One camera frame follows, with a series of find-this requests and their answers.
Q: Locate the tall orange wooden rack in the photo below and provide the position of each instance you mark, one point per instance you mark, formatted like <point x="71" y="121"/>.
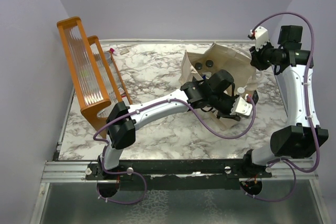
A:
<point x="89" y="87"/>

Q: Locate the beige canvas tote bag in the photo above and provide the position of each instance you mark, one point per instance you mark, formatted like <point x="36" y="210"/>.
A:
<point x="234" y="61"/>

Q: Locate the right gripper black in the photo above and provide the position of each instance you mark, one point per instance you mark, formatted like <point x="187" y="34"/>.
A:
<point x="256" y="60"/>

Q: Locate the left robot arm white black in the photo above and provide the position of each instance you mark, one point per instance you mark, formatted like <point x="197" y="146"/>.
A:
<point x="214" y="94"/>

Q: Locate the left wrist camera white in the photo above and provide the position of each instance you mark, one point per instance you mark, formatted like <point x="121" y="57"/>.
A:
<point x="241" y="107"/>

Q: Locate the grey tape roll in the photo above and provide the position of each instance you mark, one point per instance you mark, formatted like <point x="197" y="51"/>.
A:
<point x="108" y="57"/>

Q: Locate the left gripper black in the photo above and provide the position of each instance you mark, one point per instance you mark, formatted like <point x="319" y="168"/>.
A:
<point x="228" y="115"/>

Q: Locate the clear bottle black cap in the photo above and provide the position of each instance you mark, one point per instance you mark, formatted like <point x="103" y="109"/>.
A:
<point x="209" y="63"/>

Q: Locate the short orange wooden rack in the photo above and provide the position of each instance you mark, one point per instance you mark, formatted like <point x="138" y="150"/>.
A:
<point x="110" y="74"/>

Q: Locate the aluminium frame rail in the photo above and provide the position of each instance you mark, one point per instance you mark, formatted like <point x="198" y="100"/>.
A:
<point x="75" y="172"/>

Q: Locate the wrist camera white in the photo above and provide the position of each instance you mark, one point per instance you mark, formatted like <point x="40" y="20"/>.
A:
<point x="260" y="36"/>
<point x="241" y="107"/>

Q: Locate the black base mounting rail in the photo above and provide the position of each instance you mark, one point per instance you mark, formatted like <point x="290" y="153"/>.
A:
<point x="175" y="174"/>

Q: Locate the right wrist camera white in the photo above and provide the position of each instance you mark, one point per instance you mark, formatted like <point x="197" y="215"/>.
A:
<point x="260" y="36"/>

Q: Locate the beige pump lotion bottle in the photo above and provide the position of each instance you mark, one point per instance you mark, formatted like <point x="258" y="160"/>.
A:
<point x="241" y="91"/>

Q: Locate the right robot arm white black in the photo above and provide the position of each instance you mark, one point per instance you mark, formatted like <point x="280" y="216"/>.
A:
<point x="293" y="69"/>

